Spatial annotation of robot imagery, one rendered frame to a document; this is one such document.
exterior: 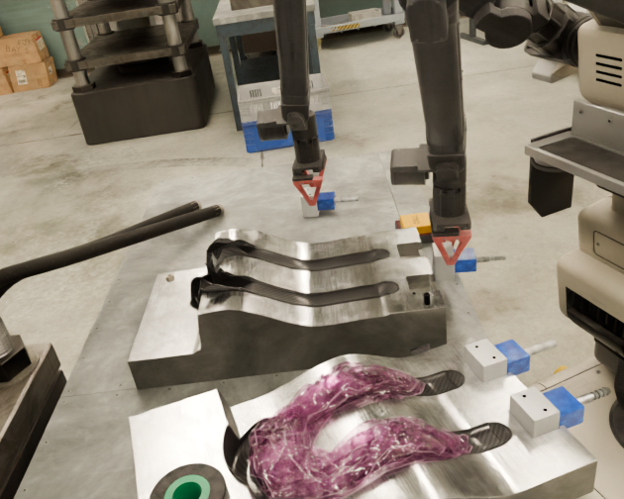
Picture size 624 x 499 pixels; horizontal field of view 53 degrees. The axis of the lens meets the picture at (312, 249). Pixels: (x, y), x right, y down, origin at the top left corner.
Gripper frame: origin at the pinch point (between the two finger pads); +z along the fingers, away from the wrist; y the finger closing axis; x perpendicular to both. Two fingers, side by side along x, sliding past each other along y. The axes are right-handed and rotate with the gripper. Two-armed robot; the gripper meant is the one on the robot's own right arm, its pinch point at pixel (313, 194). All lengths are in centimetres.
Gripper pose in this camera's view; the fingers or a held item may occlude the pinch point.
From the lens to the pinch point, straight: 145.2
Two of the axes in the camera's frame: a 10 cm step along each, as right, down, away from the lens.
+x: 9.9, -0.6, -1.6
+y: -1.0, 5.1, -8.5
